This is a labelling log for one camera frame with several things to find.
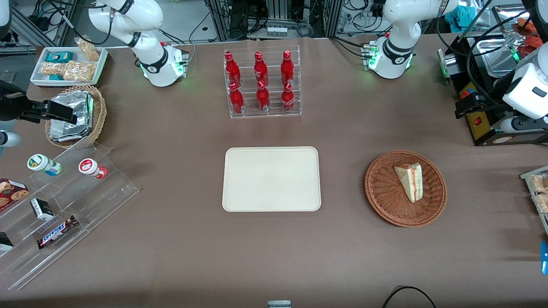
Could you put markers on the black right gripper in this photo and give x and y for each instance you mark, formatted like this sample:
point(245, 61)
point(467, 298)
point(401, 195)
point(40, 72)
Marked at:
point(12, 108)

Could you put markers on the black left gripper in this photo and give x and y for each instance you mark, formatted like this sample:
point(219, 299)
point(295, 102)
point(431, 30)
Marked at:
point(483, 101)

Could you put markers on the triangular sandwich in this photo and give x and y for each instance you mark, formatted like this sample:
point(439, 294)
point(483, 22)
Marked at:
point(411, 182)

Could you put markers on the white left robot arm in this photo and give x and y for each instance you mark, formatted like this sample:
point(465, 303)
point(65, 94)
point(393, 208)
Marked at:
point(394, 53)

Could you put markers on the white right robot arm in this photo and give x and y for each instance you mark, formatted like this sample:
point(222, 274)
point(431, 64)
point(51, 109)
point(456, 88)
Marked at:
point(152, 60)

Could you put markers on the light wicker basket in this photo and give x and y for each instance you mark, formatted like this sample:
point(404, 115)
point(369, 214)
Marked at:
point(99, 113)

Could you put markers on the white snack tray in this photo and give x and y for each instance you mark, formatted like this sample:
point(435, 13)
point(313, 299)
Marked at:
point(38, 79)

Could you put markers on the clear tray with snacks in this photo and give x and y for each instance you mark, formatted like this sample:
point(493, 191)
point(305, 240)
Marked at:
point(540, 201)

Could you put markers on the brown wicker basket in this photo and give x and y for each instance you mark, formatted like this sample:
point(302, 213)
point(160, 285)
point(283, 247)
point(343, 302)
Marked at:
point(385, 192)

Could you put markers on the beige rectangular tray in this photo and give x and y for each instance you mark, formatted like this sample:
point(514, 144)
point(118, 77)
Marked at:
point(271, 179)

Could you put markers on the red emergency button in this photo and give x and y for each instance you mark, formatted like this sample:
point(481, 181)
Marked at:
point(467, 91)

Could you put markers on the foil wrapped package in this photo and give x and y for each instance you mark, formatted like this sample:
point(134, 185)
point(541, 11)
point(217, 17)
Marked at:
point(81, 115)

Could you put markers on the black food warmer appliance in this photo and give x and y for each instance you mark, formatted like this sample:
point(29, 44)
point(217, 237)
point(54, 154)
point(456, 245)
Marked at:
point(486, 132)

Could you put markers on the clear bag of snacks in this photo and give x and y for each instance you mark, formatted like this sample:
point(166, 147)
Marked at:
point(51, 68)
point(89, 50)
point(79, 71)

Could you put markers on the metal pan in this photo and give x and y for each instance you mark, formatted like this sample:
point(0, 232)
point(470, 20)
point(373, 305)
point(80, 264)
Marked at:
point(494, 60)

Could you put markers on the teal snack box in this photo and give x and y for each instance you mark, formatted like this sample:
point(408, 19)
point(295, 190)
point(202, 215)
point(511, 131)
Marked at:
point(60, 56)

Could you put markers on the green capped yogurt bottle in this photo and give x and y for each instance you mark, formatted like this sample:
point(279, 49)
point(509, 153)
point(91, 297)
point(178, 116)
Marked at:
point(40, 164)

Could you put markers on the red capped yogurt bottle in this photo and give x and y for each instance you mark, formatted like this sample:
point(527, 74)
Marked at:
point(90, 167)

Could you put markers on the red food item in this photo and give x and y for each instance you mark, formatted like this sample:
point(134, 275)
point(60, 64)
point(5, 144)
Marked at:
point(533, 44)
point(525, 26)

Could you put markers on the teal cloth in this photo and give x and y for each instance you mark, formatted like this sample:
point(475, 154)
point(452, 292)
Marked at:
point(461, 16)

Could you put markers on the red cookie box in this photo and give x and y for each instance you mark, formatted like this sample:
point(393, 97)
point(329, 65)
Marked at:
point(12, 193)

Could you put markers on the clear acrylic stepped shelf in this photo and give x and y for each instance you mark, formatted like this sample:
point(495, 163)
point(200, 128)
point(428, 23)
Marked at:
point(98, 201)

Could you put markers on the small black white box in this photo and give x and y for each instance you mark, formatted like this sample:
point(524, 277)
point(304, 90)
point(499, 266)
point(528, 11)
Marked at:
point(42, 208)

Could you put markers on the Snickers chocolate bar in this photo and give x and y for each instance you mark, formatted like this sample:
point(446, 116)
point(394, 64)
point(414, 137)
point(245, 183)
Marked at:
point(56, 232)

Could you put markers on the blue object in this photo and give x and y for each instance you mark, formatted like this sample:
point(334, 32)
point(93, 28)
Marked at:
point(544, 256)

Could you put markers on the red cola bottle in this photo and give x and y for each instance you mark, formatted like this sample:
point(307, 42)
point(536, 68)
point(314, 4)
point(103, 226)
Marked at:
point(287, 100)
point(287, 68)
point(232, 70)
point(263, 99)
point(236, 100)
point(260, 70)

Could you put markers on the clear acrylic bottle rack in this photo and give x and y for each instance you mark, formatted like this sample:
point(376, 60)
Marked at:
point(274, 113)

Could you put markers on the grey device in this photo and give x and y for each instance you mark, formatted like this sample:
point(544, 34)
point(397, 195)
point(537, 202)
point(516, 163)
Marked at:
point(279, 304)

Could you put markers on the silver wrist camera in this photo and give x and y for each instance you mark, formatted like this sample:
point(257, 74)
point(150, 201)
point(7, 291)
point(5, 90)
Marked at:
point(447, 64)

